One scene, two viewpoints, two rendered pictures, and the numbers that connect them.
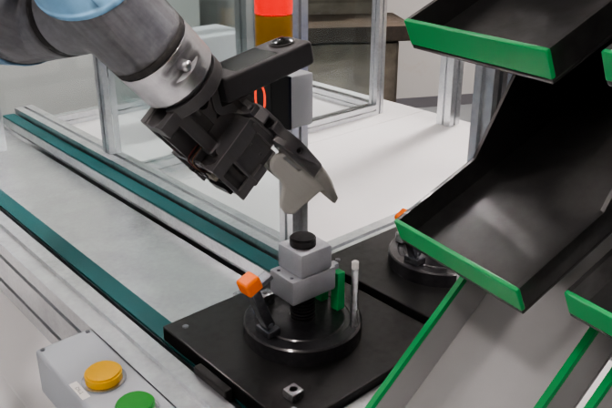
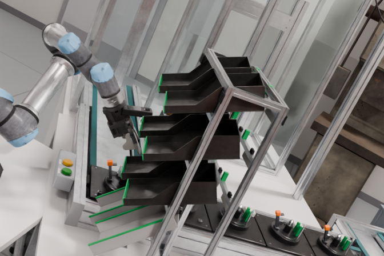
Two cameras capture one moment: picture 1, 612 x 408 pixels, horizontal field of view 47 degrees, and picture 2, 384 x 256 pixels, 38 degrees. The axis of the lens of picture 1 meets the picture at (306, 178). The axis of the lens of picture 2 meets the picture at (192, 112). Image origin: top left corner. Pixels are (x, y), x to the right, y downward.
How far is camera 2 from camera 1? 150 cm
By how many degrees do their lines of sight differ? 23
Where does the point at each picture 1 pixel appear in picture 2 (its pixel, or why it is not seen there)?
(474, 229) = (136, 166)
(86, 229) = (108, 135)
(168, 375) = (81, 173)
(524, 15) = (159, 127)
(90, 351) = (71, 157)
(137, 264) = (109, 152)
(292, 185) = (128, 143)
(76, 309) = (78, 148)
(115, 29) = (100, 86)
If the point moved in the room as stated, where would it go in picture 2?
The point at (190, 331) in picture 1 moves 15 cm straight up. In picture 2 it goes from (95, 169) to (108, 138)
